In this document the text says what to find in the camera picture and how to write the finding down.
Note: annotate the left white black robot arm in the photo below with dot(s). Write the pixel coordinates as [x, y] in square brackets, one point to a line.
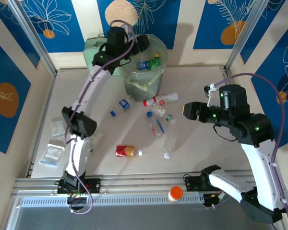
[91, 86]

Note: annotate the tall clear bottle white cap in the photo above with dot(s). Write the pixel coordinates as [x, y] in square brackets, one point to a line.
[169, 141]

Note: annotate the clear bottle red blue stripes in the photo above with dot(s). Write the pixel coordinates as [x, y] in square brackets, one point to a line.
[156, 127]

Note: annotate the aluminium side rail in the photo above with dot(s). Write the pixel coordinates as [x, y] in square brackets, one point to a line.
[49, 92]
[226, 74]

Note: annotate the small clear bottle green label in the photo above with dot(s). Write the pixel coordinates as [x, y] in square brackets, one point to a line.
[168, 117]

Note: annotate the grey metal sheet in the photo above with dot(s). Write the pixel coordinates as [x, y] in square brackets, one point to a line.
[144, 218]

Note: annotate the clear bottle red cap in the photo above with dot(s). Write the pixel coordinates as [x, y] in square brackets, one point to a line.
[163, 98]

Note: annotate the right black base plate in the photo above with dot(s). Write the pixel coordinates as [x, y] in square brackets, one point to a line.
[190, 183]

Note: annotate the green bottle yellow cap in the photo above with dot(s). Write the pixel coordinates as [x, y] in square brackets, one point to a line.
[154, 62]

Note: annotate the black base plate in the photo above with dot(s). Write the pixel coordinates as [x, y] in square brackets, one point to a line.
[190, 183]
[94, 185]

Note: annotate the clear bottle round blue logo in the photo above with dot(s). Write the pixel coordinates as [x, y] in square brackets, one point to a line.
[124, 103]

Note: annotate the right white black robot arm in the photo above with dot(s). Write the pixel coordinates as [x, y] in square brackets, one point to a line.
[261, 163]

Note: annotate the flat clear plastic packet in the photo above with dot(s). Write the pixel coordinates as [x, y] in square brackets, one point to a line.
[51, 154]

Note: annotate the yellow-green plastic bin liner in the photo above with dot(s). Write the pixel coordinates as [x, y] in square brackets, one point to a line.
[158, 48]

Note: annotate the red yellow label bottle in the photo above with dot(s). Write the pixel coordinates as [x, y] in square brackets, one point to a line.
[124, 151]

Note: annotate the mint green zip bag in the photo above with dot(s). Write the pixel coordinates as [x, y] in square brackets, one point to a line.
[88, 55]

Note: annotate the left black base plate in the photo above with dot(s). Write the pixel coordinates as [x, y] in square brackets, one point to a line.
[94, 185]

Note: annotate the aluminium frame post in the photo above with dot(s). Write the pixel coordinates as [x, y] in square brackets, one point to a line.
[246, 36]
[34, 38]

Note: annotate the grey waste bin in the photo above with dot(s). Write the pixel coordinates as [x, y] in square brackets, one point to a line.
[136, 93]

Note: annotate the long aluminium base rail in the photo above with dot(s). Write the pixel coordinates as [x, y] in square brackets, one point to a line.
[134, 180]

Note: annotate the clear bottle blue label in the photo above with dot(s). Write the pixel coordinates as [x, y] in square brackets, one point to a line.
[142, 65]

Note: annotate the jar with orange lid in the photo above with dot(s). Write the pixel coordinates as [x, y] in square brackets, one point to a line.
[175, 193]

